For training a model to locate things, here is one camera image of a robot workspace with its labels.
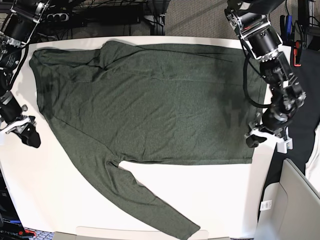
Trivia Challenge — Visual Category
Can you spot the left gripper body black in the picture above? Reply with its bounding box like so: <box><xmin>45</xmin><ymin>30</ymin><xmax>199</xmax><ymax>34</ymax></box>
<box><xmin>249</xmin><ymin>106</ymin><xmax>298</xmax><ymax>137</ymax></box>

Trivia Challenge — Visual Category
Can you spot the grey plastic bin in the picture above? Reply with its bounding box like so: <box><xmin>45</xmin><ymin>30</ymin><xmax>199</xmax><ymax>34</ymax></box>
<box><xmin>254</xmin><ymin>158</ymin><xmax>320</xmax><ymax>240</ymax></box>

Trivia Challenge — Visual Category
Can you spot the white power strip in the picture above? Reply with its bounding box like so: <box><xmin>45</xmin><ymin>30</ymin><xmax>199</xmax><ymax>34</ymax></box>
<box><xmin>46</xmin><ymin>13</ymin><xmax>70</xmax><ymax>22</ymax></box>

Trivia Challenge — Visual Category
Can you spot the black box with label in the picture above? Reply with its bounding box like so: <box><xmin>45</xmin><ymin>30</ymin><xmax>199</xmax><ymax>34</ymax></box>
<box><xmin>0</xmin><ymin>173</ymin><xmax>24</xmax><ymax>240</ymax></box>

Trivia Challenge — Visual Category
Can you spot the grey tray edge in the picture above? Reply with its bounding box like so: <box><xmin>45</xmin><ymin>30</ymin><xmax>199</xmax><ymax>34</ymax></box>
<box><xmin>53</xmin><ymin>226</ymin><xmax>231</xmax><ymax>240</ymax></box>

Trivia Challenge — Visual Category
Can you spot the black electronics box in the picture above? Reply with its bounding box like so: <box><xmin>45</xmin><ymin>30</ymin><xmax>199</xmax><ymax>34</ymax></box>
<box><xmin>97</xmin><ymin>11</ymin><xmax>141</xmax><ymax>25</ymax></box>

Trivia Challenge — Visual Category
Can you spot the dark green long-sleeve shirt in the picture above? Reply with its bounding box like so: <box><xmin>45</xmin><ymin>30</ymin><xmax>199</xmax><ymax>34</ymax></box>
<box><xmin>29</xmin><ymin>41</ymin><xmax>257</xmax><ymax>240</ymax></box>

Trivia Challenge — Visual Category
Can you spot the black table leg frame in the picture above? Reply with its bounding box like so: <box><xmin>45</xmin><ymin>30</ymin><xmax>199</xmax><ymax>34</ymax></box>
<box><xmin>143</xmin><ymin>0</ymin><xmax>170</xmax><ymax>36</ymax></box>

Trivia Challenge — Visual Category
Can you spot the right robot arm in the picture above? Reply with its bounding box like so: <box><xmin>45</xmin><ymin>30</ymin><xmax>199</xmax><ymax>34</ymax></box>
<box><xmin>0</xmin><ymin>0</ymin><xmax>50</xmax><ymax>148</ymax></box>

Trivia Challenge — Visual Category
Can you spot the red clamp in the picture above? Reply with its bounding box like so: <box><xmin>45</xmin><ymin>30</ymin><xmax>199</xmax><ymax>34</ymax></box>
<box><xmin>293</xmin><ymin>40</ymin><xmax>302</xmax><ymax>67</ymax></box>

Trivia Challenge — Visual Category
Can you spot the blue handled tool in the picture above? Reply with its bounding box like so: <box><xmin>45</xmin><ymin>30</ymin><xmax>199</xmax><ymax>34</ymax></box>
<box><xmin>284</xmin><ymin>15</ymin><xmax>292</xmax><ymax>35</ymax></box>

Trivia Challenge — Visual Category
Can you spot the black cloth pile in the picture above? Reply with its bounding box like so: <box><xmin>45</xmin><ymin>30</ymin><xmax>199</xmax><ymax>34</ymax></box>
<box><xmin>257</xmin><ymin>48</ymin><xmax>320</xmax><ymax>221</ymax></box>

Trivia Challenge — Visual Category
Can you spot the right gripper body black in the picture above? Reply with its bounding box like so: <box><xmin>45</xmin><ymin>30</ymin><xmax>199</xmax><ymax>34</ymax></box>
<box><xmin>0</xmin><ymin>92</ymin><xmax>26</xmax><ymax>125</ymax></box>

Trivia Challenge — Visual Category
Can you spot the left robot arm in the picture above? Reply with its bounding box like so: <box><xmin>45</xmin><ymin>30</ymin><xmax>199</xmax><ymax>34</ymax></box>
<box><xmin>224</xmin><ymin>0</ymin><xmax>307</xmax><ymax>154</ymax></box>

